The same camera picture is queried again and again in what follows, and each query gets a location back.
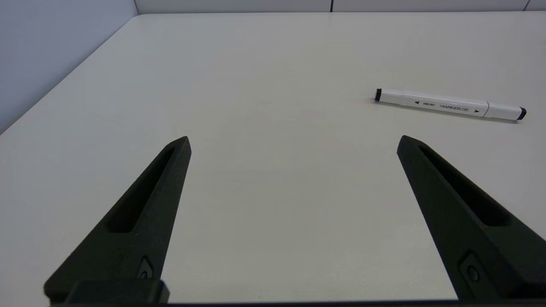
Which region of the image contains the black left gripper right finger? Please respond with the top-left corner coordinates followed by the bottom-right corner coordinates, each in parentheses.
top-left (397, 136), bottom-right (546, 301)

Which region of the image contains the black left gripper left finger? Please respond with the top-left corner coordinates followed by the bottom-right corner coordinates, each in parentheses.
top-left (44, 136), bottom-right (192, 304)

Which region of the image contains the white marker with black caps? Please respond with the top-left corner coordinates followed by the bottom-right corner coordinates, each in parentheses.
top-left (375, 88), bottom-right (527, 122)

